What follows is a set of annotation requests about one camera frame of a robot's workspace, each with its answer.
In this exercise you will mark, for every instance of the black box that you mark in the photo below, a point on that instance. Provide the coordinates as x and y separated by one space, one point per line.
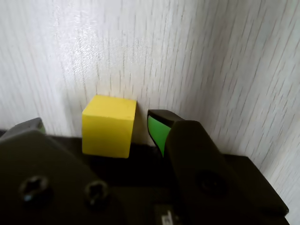
257 187

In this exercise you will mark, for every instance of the yellow wooden cube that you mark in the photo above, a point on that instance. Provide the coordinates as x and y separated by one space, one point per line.
107 129

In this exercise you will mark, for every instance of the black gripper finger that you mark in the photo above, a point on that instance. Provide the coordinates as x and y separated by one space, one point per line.
35 168
192 150

